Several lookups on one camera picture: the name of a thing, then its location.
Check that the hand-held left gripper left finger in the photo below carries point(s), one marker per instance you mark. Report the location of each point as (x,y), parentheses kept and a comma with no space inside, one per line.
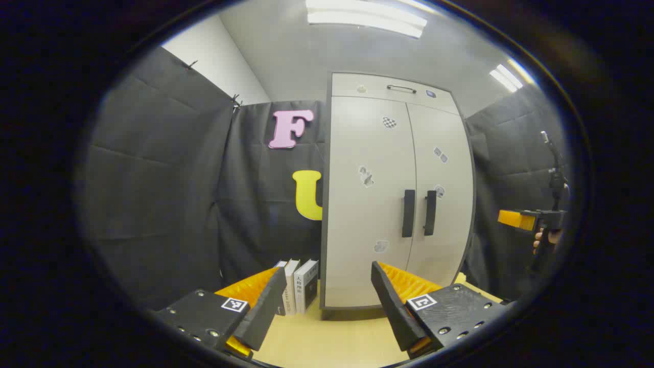
(265,306)

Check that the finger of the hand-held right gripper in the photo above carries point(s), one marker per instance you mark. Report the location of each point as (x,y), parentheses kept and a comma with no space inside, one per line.
(513,219)

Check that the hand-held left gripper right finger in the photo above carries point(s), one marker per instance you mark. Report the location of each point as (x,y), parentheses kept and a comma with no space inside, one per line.
(396,306)

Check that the grey cabinet door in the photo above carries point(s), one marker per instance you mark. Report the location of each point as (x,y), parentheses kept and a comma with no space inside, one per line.
(357,214)
(449,230)

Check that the grey double-door shoe cabinet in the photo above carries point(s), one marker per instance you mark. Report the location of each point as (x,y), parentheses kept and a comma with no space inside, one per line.
(323,230)

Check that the small ceiling light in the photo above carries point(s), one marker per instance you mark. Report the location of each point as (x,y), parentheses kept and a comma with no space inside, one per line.
(508,76)

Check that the black backdrop cloth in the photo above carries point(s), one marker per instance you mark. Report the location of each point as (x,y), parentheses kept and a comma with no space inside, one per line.
(168,179)

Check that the large ceiling light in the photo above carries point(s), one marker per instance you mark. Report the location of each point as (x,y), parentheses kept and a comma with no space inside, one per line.
(363,18)

